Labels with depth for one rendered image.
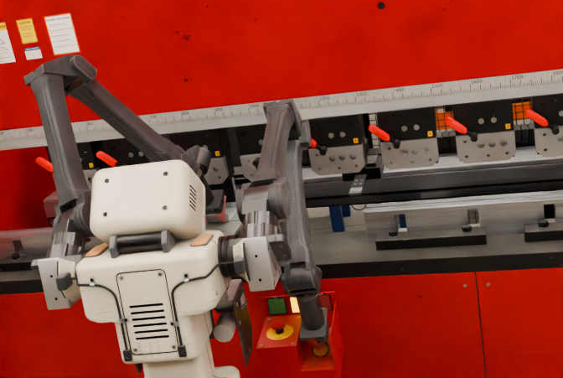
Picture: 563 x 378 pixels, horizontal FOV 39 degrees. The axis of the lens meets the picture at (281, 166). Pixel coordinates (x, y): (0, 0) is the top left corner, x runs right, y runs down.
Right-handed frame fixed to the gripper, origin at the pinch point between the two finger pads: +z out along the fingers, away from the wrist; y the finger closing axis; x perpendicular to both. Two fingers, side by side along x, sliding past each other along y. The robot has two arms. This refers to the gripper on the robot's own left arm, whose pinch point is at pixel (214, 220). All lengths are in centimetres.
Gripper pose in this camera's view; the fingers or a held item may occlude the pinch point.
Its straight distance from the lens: 229.5
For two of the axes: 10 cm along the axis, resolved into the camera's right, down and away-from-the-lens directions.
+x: -1.3, 7.4, -6.6
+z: 2.6, 6.7, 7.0
